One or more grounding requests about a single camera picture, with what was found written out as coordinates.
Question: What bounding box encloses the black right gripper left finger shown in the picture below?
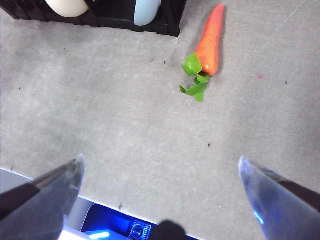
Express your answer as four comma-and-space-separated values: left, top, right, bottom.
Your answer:
0, 153, 86, 240

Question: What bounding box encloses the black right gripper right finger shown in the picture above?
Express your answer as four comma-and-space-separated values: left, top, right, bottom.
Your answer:
238, 156, 320, 240

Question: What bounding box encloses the orange carrot with green leaves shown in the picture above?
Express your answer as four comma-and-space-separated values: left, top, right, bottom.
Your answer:
179, 3, 225, 103

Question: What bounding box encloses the black plate rack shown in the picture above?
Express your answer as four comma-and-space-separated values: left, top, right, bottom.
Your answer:
0, 0, 188, 38

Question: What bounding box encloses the white plate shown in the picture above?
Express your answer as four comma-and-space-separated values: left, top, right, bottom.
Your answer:
44, 0, 91, 18

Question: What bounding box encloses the blue plate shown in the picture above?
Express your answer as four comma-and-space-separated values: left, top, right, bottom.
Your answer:
134, 0, 163, 27

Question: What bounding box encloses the white device with blue light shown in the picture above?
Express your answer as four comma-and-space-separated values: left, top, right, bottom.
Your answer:
59, 197, 201, 240

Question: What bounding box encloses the black rounded cap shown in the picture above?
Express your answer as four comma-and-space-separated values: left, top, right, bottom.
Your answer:
151, 219, 186, 240

